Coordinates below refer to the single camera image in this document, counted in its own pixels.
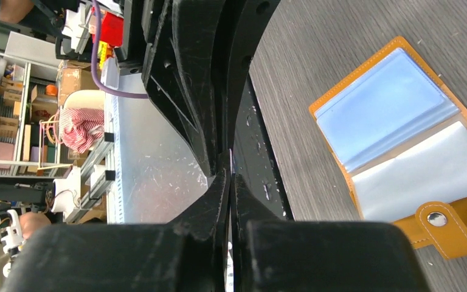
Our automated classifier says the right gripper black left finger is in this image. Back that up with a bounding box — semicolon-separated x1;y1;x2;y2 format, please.
2;155;231;291

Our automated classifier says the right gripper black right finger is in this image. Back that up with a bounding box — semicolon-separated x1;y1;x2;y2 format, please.
232;175;430;291

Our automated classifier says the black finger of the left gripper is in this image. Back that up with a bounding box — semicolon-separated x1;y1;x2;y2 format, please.
142;1;224;176
213;1;280;151

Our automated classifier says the orange card holder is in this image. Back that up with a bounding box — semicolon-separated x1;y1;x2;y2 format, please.
309;36;467;259

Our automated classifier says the blue credit card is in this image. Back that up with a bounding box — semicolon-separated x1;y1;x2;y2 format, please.
314;48;459;172

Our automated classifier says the red plastic box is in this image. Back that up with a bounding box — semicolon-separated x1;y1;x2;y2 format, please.
100;12;123;47

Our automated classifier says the red white striped cloth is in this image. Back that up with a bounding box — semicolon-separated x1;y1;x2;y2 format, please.
59;108;104;153

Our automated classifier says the white toothed rail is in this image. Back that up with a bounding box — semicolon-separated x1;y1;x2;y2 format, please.
103;60;126;224

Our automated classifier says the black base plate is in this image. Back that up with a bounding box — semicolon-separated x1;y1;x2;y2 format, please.
233;77;294;220

